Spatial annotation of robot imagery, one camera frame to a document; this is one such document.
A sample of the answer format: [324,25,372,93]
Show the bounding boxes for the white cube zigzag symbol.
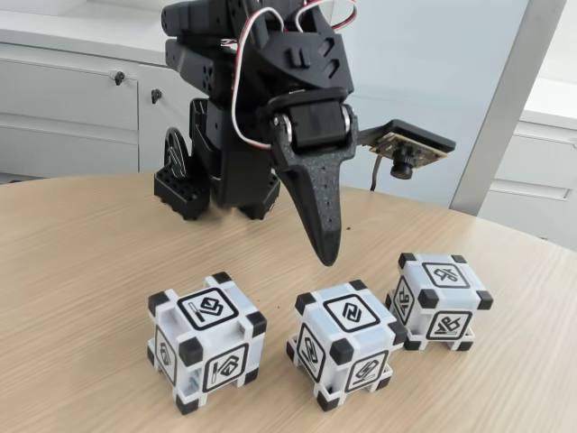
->
[286,279,408,412]

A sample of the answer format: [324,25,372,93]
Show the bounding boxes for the white cube letter-like symbol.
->
[385,252,495,352]

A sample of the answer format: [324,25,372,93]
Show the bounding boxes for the black round disc white lines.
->
[162,127,188,180]

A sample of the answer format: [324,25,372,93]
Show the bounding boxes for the white cube stacked-squares symbol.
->
[147,272,269,415]

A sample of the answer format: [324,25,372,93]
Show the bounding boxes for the grey metal pillar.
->
[450,0,569,222]

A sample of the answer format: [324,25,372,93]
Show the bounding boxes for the white drawer cabinet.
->
[477,76,577,253]

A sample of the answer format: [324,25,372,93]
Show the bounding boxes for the white cabinet with keys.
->
[0,26,348,186]

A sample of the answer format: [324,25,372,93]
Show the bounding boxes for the black camera cable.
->
[369,152,385,193]

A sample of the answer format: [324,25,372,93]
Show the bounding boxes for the gripper camera on black mount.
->
[358,119,456,180]

